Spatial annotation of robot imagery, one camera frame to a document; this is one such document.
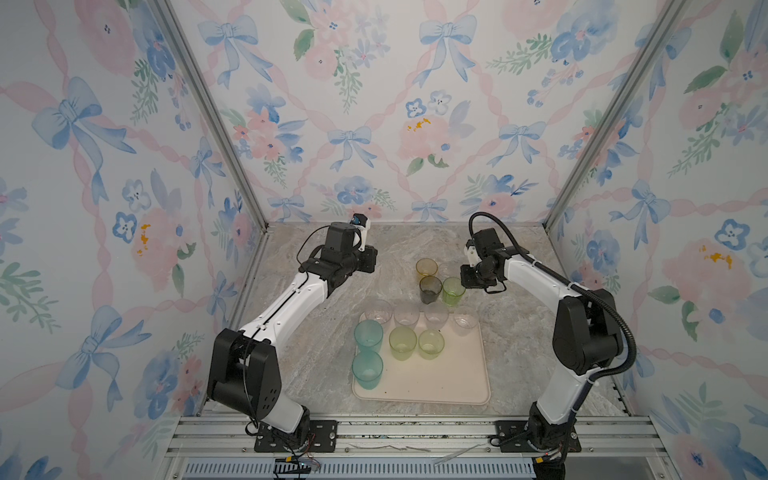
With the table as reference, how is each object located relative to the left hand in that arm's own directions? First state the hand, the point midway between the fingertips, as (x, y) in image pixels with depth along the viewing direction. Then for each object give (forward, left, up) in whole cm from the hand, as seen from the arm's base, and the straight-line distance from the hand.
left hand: (375, 248), depth 84 cm
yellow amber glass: (+6, -17, -16) cm, 24 cm away
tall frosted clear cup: (-10, -9, -19) cm, 23 cm away
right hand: (-1, -28, -14) cm, 31 cm away
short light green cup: (-19, -16, -20) cm, 32 cm away
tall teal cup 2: (-18, +2, -17) cm, 25 cm away
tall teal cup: (-28, +2, -14) cm, 32 cm away
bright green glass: (-2, -25, -18) cm, 31 cm away
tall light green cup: (-19, -8, -21) cm, 29 cm away
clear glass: (-9, -1, -19) cm, 21 cm away
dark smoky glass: (0, -18, -20) cm, 27 cm away
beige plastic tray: (-25, -15, -23) cm, 37 cm away
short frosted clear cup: (-10, -19, -19) cm, 29 cm away
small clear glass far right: (-11, -28, -20) cm, 36 cm away
